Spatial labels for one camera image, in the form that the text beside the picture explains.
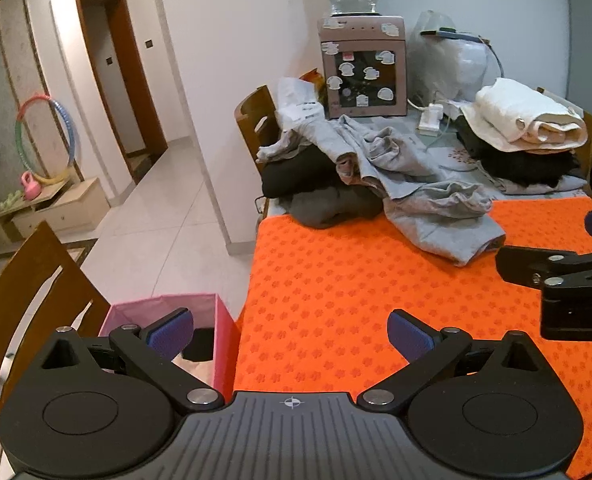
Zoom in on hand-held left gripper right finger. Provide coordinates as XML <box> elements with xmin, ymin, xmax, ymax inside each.
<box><xmin>357</xmin><ymin>310</ymin><xmax>552</xmax><ymax>417</ymax></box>

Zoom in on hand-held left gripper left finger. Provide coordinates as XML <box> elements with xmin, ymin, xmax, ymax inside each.
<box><xmin>38</xmin><ymin>308</ymin><xmax>225</xmax><ymax>416</ymax></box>

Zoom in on black garment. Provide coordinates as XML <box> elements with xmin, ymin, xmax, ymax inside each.
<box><xmin>262</xmin><ymin>152</ymin><xmax>344</xmax><ymax>200</ymax></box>

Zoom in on stack of black clothes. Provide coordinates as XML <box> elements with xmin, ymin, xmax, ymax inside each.
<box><xmin>455</xmin><ymin>116</ymin><xmax>589</xmax><ymax>187</ymax></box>

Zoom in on black cloth item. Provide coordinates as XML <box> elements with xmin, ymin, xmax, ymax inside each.
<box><xmin>182</xmin><ymin>327</ymin><xmax>216</xmax><ymax>362</ymax></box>

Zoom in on pink fabric storage bin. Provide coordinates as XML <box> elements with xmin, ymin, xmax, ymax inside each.
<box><xmin>98</xmin><ymin>294</ymin><xmax>242</xmax><ymax>398</ymax></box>

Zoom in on light grey pants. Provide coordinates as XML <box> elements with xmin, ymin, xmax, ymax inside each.
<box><xmin>383</xmin><ymin>181</ymin><xmax>507</xmax><ymax>267</ymax></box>

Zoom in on orange flower-patterned mat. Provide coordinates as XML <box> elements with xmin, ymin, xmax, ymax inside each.
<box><xmin>233</xmin><ymin>195</ymin><xmax>592</xmax><ymax>480</ymax></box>

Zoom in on grey hoodie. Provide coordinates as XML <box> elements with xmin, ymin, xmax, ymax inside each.
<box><xmin>263</xmin><ymin>110</ymin><xmax>592</xmax><ymax>221</ymax></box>

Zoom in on white folded blanket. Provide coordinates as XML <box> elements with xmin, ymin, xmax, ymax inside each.
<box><xmin>460</xmin><ymin>77</ymin><xmax>589</xmax><ymax>153</ymax></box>

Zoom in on wooden chair with slotted back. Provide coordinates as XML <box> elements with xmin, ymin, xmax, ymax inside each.
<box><xmin>0</xmin><ymin>220</ymin><xmax>112</xmax><ymax>416</ymax></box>

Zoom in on dark grey garment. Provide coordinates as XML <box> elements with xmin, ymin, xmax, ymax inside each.
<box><xmin>290</xmin><ymin>185</ymin><xmax>386</xmax><ymax>229</ymax></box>

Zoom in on beige low cabinet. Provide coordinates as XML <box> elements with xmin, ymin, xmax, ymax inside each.
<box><xmin>0</xmin><ymin>176</ymin><xmax>111</xmax><ymax>261</ymax></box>

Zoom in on white power adapter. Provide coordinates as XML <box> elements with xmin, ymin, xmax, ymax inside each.
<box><xmin>416</xmin><ymin>103</ymin><xmax>444</xmax><ymax>136</ymax></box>

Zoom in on light grey crumpled garment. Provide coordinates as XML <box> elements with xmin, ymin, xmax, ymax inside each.
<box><xmin>257</xmin><ymin>114</ymin><xmax>449</xmax><ymax>200</ymax></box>

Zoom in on pink kettlebell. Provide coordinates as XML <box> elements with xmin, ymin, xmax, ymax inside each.
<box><xmin>20</xmin><ymin>171</ymin><xmax>42</xmax><ymax>201</ymax></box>

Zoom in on white plastic bag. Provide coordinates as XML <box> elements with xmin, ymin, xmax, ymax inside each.
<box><xmin>407</xmin><ymin>10</ymin><xmax>492</xmax><ymax>108</ymax></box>
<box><xmin>275</xmin><ymin>76</ymin><xmax>327</xmax><ymax>133</ymax></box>

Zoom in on multicoloured hula hoop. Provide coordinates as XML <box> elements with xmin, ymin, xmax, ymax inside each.
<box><xmin>15</xmin><ymin>92</ymin><xmax>77</xmax><ymax>186</ymax></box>

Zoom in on orange bag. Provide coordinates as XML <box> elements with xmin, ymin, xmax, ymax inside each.
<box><xmin>300</xmin><ymin>67</ymin><xmax>325</xmax><ymax>103</ymax></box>

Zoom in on boxed cup set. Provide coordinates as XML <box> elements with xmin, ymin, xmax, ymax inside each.
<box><xmin>317</xmin><ymin>15</ymin><xmax>409</xmax><ymax>120</ymax></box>

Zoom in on brown wooden door frame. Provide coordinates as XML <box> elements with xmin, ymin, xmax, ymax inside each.
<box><xmin>74</xmin><ymin>0</ymin><xmax>169</xmax><ymax>185</ymax></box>

